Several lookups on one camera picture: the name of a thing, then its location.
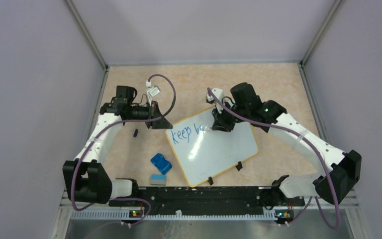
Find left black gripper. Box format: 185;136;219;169
128;101;173;129

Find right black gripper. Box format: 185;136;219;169
212;100;249;133

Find yellow framed whiteboard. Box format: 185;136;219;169
165;108;259;187

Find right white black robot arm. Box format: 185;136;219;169
206;82;362;205

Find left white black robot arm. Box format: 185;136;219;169
62;86;173;206

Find grey blue toy brick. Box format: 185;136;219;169
149;174;167;186

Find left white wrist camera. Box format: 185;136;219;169
146;81;161;104

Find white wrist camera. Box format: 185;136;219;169
205;88;224;113
146;81;161;104

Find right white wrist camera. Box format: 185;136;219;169
205;88;224;113

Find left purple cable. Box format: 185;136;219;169
70;74;177;228

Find purple cable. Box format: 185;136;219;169
70;74;177;228
206;87;343;230

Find whiteboard wire stand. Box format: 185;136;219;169
207;161;243;186

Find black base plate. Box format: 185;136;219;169
109;186;305;216

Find white slotted cable duct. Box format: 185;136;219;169
71;209;277;221

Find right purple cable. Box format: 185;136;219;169
206;87;343;230

